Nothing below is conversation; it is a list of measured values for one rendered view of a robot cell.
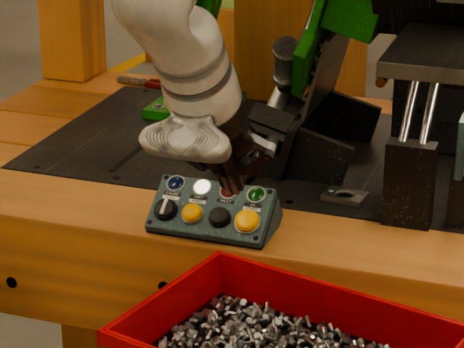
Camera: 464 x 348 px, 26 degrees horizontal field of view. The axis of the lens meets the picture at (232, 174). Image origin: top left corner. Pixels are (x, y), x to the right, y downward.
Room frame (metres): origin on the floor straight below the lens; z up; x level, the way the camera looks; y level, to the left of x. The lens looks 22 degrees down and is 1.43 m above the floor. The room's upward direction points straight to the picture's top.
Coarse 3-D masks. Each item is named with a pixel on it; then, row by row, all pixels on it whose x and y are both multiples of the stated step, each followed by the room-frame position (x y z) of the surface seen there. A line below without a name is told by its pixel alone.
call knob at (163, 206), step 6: (156, 204) 1.12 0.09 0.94; (162, 204) 1.12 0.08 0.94; (168, 204) 1.12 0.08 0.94; (174, 204) 1.12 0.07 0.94; (156, 210) 1.11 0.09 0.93; (162, 210) 1.11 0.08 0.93; (168, 210) 1.11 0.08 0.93; (174, 210) 1.11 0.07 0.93; (162, 216) 1.11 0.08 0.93; (168, 216) 1.11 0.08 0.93
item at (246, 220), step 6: (246, 210) 1.09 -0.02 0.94; (252, 210) 1.09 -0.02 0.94; (240, 216) 1.08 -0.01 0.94; (246, 216) 1.08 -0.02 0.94; (252, 216) 1.08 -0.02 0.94; (240, 222) 1.08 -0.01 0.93; (246, 222) 1.07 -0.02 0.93; (252, 222) 1.07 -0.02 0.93; (258, 222) 1.08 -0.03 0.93; (240, 228) 1.07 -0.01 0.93; (246, 228) 1.07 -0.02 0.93; (252, 228) 1.07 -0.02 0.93
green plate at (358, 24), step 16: (320, 0) 1.27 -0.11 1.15; (336, 0) 1.28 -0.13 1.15; (352, 0) 1.27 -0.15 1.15; (368, 0) 1.26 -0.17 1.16; (320, 16) 1.27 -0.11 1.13; (336, 16) 1.28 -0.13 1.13; (352, 16) 1.27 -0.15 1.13; (368, 16) 1.26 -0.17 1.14; (320, 32) 1.31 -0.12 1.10; (336, 32) 1.28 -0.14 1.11; (352, 32) 1.27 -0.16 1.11; (368, 32) 1.26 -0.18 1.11; (320, 48) 1.35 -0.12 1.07
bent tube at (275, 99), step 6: (312, 6) 1.43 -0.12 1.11; (306, 24) 1.43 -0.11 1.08; (300, 36) 1.43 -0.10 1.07; (276, 90) 1.36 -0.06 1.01; (276, 96) 1.35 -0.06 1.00; (282, 96) 1.35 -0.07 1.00; (288, 96) 1.35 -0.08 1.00; (270, 102) 1.34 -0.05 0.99; (276, 102) 1.34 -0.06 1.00; (282, 102) 1.34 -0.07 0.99; (288, 102) 1.35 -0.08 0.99; (282, 108) 1.34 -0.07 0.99
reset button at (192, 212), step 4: (188, 204) 1.11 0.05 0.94; (192, 204) 1.11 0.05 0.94; (196, 204) 1.11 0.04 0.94; (184, 208) 1.11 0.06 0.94; (188, 208) 1.11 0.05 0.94; (192, 208) 1.11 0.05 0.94; (196, 208) 1.10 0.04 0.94; (200, 208) 1.11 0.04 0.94; (184, 212) 1.10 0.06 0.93; (188, 212) 1.10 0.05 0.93; (192, 212) 1.10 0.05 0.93; (196, 212) 1.10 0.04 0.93; (200, 212) 1.10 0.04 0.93; (184, 216) 1.10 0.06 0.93; (188, 216) 1.10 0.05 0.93; (192, 216) 1.10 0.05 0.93; (196, 216) 1.10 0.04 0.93; (200, 216) 1.10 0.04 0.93; (188, 220) 1.10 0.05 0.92; (192, 220) 1.10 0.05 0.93; (196, 220) 1.10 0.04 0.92
